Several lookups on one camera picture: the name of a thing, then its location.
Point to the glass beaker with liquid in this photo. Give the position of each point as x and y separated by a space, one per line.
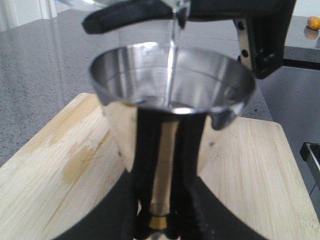
180 13

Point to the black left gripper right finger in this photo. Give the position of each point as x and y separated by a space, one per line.
202 216

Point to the black and silver stand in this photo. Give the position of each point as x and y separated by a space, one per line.
310 153

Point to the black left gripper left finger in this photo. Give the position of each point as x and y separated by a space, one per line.
112 219

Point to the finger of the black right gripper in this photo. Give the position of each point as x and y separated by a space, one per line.
125 13
262 27

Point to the wooden cutting board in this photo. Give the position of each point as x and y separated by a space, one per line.
62 172

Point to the small orange fruit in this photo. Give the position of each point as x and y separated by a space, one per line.
313 22

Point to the steel double jigger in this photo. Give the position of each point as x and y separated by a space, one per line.
157 102

